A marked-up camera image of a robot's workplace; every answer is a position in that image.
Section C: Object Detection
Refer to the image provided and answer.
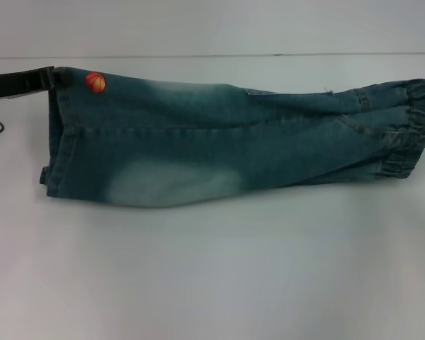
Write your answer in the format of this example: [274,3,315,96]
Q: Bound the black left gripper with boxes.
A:
[0,64,74,101]

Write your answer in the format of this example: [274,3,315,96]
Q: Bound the blue denim shorts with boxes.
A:
[38,67,425,210]

